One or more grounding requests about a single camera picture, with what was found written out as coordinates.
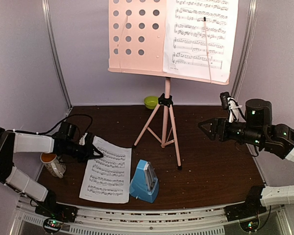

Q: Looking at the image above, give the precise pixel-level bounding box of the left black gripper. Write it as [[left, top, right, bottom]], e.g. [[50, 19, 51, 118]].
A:
[[63, 140, 103, 163]]

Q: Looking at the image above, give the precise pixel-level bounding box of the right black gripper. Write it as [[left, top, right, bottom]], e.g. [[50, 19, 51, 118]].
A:
[[198, 117, 265, 147]]

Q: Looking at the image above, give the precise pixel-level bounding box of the sheet music page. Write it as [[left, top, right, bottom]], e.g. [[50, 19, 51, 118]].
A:
[[163, 0, 239, 84], [79, 137, 132, 204]]

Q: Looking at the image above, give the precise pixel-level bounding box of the blue metronome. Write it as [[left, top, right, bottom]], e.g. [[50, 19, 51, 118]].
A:
[[129, 160, 159, 203]]

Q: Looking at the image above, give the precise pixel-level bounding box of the pink music stand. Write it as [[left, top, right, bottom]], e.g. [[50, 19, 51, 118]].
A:
[[107, 0, 239, 170]]

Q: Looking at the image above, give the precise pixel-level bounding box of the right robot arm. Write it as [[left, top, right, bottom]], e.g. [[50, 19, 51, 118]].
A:
[[198, 94, 294, 216]]

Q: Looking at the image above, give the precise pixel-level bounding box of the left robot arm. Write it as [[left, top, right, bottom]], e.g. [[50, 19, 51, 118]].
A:
[[0, 118, 103, 217]]

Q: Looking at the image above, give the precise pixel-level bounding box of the patterned mug yellow inside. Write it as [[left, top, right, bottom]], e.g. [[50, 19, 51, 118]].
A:
[[40, 153, 66, 179]]

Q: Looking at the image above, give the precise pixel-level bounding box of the green bowl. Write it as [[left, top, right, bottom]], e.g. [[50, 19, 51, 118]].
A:
[[144, 96, 158, 110]]

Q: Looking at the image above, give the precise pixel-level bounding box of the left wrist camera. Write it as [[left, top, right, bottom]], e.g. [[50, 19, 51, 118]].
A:
[[78, 132, 94, 145]]

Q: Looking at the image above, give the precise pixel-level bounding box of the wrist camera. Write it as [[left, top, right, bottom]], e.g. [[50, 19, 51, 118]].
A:
[[220, 92, 245, 123], [78, 132, 94, 145]]

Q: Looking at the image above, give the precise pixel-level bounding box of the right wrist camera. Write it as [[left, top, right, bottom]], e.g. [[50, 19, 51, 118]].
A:
[[220, 92, 245, 123]]

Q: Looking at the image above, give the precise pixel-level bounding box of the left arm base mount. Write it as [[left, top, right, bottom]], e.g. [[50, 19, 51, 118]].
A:
[[35, 204, 78, 223]]

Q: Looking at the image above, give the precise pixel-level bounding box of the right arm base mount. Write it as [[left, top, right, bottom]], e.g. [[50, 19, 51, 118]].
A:
[[224, 203, 267, 222]]

